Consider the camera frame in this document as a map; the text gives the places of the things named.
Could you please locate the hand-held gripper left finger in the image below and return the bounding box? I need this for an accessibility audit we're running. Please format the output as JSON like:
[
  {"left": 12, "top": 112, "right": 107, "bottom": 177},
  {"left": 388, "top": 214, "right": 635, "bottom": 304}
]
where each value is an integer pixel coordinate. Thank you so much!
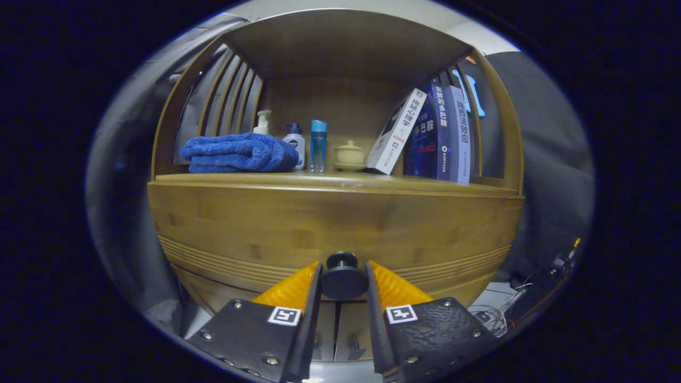
[{"left": 186, "top": 261, "right": 323, "bottom": 383}]

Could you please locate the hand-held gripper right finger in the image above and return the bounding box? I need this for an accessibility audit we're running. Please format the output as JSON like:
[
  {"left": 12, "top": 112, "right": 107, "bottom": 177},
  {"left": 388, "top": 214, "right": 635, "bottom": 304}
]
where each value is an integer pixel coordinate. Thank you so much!
[{"left": 365, "top": 260, "right": 503, "bottom": 383}]

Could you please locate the wooden drawer black knob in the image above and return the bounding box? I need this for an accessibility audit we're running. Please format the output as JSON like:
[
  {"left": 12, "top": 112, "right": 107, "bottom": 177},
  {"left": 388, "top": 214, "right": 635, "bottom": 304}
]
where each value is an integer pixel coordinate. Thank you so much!
[{"left": 147, "top": 181, "right": 526, "bottom": 309}]

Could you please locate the wooden countertop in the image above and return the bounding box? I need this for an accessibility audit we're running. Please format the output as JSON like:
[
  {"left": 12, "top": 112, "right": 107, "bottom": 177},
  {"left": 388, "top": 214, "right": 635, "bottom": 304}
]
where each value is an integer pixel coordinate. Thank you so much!
[{"left": 154, "top": 169, "right": 519, "bottom": 195}]

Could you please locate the wooden cabinet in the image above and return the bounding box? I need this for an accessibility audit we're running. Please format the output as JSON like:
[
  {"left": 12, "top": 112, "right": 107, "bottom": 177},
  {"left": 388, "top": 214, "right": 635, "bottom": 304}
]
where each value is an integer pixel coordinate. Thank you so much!
[{"left": 146, "top": 8, "right": 526, "bottom": 362}]

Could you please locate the beige lidded teacup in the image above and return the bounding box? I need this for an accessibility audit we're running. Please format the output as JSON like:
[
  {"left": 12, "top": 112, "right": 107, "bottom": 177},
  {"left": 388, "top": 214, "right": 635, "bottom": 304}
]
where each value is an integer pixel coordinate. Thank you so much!
[{"left": 333, "top": 140, "right": 368, "bottom": 172}]

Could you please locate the clear blue bottle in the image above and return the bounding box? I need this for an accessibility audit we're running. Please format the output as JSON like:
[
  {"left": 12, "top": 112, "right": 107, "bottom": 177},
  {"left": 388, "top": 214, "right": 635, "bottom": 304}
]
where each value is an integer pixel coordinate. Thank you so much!
[{"left": 310, "top": 120, "right": 328, "bottom": 173}]

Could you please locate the white bottle blue cap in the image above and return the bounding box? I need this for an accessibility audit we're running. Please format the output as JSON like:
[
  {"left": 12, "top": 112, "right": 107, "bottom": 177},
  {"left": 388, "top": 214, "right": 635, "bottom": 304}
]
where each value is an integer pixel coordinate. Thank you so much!
[{"left": 282, "top": 123, "right": 306, "bottom": 171}]

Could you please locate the blue folded towel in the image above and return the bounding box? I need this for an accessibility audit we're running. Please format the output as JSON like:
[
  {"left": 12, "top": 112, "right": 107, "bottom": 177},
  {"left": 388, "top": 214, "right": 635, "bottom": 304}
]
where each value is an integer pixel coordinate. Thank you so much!
[{"left": 180, "top": 132, "right": 300, "bottom": 173}]

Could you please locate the dark blue book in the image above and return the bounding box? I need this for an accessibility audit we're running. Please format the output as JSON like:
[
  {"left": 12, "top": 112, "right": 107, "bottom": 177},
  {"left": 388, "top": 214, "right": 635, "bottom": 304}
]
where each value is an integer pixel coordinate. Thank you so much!
[{"left": 403, "top": 82, "right": 453, "bottom": 180}]

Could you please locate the white book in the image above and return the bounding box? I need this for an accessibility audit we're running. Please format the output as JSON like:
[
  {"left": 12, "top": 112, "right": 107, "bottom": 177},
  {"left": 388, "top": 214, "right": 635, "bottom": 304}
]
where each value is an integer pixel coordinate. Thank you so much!
[{"left": 365, "top": 88, "right": 427, "bottom": 175}]

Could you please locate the orange and black device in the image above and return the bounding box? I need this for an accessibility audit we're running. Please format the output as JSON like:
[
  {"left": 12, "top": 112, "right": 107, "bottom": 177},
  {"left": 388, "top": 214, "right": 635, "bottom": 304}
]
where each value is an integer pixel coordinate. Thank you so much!
[{"left": 553, "top": 237, "right": 582, "bottom": 272}]

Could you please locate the grey-blue book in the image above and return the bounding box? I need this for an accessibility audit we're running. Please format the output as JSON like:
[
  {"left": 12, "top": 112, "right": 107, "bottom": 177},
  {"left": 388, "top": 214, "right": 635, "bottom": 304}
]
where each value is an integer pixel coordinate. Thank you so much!
[{"left": 447, "top": 84, "right": 472, "bottom": 185}]

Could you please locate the black backdrop cloth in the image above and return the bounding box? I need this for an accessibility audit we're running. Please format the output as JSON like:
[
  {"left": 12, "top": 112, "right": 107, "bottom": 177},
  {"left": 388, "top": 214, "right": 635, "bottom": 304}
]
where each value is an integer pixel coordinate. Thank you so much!
[{"left": 85, "top": 13, "right": 596, "bottom": 336}]

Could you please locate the tangle of cables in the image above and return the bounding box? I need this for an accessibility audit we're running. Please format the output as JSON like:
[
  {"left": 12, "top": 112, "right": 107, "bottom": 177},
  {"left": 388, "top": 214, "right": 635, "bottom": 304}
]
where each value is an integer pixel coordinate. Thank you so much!
[{"left": 468, "top": 303, "right": 511, "bottom": 338}]

